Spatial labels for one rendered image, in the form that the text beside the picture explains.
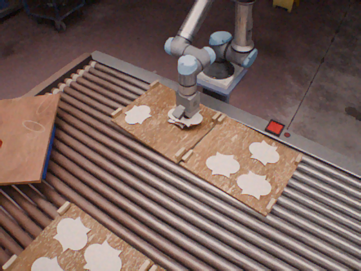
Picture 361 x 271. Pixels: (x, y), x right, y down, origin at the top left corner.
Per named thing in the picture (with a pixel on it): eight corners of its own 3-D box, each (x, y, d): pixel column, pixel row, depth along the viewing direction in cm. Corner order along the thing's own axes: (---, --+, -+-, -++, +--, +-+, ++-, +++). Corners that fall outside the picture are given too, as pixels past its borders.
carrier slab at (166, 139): (158, 84, 164) (158, 81, 163) (222, 117, 147) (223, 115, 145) (110, 121, 146) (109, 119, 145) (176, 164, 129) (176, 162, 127)
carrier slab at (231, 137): (224, 117, 147) (224, 115, 145) (302, 157, 130) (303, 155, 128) (179, 165, 128) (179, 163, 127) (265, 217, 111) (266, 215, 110)
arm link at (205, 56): (196, 40, 129) (180, 51, 123) (218, 49, 124) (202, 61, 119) (195, 55, 135) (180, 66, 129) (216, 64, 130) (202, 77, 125)
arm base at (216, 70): (216, 57, 182) (216, 44, 174) (236, 68, 175) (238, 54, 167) (199, 69, 175) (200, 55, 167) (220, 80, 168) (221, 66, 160)
